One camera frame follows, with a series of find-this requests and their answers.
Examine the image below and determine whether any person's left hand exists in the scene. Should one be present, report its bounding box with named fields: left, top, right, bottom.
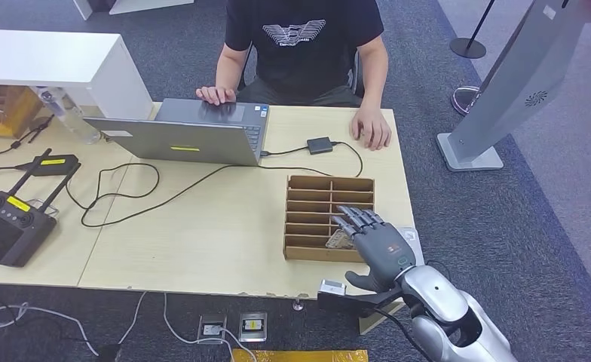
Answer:
left=349, top=106, right=393, bottom=152

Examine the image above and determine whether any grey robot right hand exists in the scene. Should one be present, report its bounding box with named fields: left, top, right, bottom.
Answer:
left=330, top=204, right=418, bottom=294

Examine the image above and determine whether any person's right hand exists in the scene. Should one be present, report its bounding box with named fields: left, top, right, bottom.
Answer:
left=195, top=85, right=237, bottom=107

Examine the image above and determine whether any hotel room key card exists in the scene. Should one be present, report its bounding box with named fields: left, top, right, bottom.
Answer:
left=324, top=233, right=355, bottom=251

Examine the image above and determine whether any wooden card organizer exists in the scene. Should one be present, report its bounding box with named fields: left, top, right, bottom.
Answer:
left=283, top=174, right=375, bottom=264

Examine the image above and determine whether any grey card reader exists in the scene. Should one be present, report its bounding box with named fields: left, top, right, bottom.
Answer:
left=397, top=227, right=425, bottom=268

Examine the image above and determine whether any person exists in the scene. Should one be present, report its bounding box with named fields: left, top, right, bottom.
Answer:
left=195, top=0, right=393, bottom=152

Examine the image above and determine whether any black USB hub box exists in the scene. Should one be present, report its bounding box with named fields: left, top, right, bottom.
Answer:
left=306, top=137, right=335, bottom=155

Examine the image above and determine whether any grey laptop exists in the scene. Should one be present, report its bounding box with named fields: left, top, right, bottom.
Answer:
left=83, top=97, right=271, bottom=167

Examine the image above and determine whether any wooden desk leg panel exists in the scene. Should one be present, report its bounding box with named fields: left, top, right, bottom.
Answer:
left=357, top=302, right=406, bottom=336

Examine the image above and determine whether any chrome stanchion base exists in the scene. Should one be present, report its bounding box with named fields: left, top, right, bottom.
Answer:
left=450, top=85, right=481, bottom=117

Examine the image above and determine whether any white cabinet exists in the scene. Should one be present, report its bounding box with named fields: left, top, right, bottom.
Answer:
left=73, top=0, right=195, bottom=21

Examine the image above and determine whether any clear plastic bottle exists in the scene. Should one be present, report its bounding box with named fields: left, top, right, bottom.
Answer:
left=30, top=85, right=102, bottom=146

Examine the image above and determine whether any floor socket with yellow label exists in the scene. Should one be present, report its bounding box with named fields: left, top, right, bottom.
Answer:
left=237, top=311, right=268, bottom=343

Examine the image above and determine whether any silver kiosk stand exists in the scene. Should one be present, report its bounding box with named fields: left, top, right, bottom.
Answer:
left=436, top=0, right=591, bottom=173

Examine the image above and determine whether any white shelf box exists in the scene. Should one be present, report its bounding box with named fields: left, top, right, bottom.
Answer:
left=0, top=29, right=155, bottom=121

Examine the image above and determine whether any black adapter with yellow label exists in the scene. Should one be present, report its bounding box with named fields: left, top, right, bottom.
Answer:
left=15, top=153, right=80, bottom=176

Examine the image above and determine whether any floor socket with white plug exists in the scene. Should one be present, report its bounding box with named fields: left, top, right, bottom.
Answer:
left=197, top=313, right=228, bottom=345

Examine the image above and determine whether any yellow wooden organizer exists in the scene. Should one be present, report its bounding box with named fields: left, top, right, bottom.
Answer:
left=0, top=84, right=44, bottom=139

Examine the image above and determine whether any black remote controller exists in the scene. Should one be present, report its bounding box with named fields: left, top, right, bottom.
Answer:
left=0, top=147, right=83, bottom=268

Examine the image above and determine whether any curved black hub cable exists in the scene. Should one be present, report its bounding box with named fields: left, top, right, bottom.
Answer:
left=331, top=141, right=364, bottom=178

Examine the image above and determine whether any black wrist camera with pale box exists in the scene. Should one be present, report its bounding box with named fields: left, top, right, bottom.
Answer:
left=317, top=279, right=404, bottom=318

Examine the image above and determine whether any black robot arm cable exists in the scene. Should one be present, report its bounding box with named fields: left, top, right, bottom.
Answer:
left=372, top=307, right=433, bottom=362

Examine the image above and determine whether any short black laptop cable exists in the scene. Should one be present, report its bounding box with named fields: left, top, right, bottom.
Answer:
left=260, top=146, right=309, bottom=158

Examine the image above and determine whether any long looped black cable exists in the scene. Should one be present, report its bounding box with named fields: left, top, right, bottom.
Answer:
left=66, top=162, right=335, bottom=229

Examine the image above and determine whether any black stanchion post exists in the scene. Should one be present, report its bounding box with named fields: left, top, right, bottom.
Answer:
left=449, top=0, right=496, bottom=60

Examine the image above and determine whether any black plug with thin cable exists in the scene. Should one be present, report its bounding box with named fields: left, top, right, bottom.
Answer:
left=0, top=115, right=57, bottom=155

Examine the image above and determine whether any white floor cable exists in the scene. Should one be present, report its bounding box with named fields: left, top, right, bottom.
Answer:
left=0, top=291, right=148, bottom=357
left=161, top=292, right=258, bottom=362

